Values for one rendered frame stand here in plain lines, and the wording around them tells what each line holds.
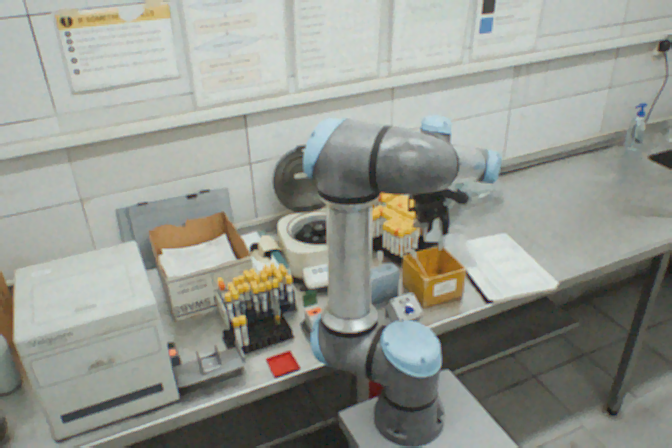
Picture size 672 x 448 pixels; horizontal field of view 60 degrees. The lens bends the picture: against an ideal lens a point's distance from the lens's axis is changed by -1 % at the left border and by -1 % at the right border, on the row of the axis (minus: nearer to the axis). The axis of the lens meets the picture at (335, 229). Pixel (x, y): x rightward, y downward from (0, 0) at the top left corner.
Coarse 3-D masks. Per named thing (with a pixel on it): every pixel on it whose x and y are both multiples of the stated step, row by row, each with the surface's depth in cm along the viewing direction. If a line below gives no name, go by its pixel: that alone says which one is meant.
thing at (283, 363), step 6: (282, 354) 150; (288, 354) 150; (270, 360) 148; (276, 360) 148; (282, 360) 148; (288, 360) 148; (294, 360) 147; (270, 366) 146; (276, 366) 146; (282, 366) 146; (288, 366) 146; (294, 366) 146; (276, 372) 145; (282, 372) 144; (288, 372) 144
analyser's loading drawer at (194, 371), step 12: (216, 348) 143; (240, 348) 144; (204, 360) 143; (216, 360) 143; (228, 360) 143; (240, 360) 143; (180, 372) 140; (192, 372) 140; (204, 372) 139; (216, 372) 140; (180, 384) 137
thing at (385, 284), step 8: (392, 264) 166; (376, 272) 163; (384, 272) 163; (392, 272) 163; (376, 280) 161; (384, 280) 163; (392, 280) 164; (376, 288) 163; (384, 288) 164; (392, 288) 166; (376, 296) 164; (384, 296) 166; (392, 296) 167; (376, 304) 165; (384, 304) 165
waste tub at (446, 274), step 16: (432, 256) 173; (448, 256) 171; (416, 272) 163; (432, 272) 177; (448, 272) 173; (464, 272) 163; (416, 288) 166; (432, 288) 162; (448, 288) 164; (432, 304) 165
